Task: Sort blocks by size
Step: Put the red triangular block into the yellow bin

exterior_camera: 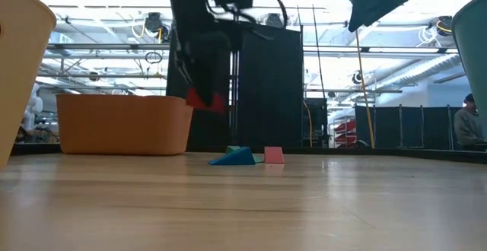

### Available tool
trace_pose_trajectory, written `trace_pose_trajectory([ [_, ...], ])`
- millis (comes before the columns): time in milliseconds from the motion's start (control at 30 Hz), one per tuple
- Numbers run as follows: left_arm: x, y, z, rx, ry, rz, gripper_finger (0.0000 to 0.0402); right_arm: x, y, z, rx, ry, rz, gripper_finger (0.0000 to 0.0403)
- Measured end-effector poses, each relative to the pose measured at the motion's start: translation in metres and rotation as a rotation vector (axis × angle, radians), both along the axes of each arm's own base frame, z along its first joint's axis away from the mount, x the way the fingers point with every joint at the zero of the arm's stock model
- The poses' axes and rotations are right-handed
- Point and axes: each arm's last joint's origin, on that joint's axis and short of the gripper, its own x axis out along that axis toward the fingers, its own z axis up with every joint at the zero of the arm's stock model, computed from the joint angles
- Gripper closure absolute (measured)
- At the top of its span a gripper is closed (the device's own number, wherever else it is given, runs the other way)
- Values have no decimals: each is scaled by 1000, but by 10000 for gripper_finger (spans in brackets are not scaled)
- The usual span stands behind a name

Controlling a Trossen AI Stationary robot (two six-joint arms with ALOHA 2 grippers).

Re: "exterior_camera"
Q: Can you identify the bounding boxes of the black table frame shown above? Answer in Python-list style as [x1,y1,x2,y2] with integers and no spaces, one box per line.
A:
[10,141,487,165]

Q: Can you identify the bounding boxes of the black partition row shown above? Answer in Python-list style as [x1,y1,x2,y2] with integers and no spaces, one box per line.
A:
[354,103,475,151]

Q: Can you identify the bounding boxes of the black perforated computer case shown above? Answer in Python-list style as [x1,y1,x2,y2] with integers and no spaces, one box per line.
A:
[304,97,329,148]

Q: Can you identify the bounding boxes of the pink block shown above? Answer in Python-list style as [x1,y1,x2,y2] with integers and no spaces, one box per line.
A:
[263,146,286,165]

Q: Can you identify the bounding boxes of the red rack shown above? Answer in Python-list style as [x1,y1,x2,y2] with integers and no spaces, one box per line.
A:
[333,119,358,145]

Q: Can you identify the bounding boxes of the teal plastic bin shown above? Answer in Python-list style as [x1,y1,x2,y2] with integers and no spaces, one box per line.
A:
[451,0,487,134]

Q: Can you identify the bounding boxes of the orange plastic bin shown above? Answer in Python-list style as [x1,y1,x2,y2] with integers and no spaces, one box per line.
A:
[56,94,195,157]

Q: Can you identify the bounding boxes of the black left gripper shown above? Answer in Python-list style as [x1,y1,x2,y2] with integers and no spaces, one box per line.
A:
[167,0,244,108]

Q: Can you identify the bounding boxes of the person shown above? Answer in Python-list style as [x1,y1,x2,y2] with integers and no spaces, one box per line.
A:
[454,93,487,150]

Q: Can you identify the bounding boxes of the thin yellow cable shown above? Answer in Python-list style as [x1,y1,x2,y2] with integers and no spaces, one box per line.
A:
[302,100,314,148]

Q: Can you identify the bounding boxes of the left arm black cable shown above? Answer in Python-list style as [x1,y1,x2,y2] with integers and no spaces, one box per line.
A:
[250,0,289,28]

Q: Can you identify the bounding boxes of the yellow plastic bin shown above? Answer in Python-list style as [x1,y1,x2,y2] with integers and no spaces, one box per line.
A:
[0,0,58,170]

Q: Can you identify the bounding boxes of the black hanging cable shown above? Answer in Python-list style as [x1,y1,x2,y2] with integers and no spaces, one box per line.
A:
[309,0,327,100]

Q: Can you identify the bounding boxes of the red triangular block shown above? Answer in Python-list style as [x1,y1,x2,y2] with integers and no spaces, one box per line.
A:
[185,87,228,116]

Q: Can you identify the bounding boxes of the blue wedge block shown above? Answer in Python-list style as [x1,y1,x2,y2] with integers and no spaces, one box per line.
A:
[207,146,257,167]

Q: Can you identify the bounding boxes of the yellow hanging cable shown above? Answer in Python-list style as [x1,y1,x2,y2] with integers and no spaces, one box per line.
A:
[353,29,377,151]

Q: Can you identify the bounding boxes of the black cable coil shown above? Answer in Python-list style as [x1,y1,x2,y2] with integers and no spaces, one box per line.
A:
[144,50,164,65]

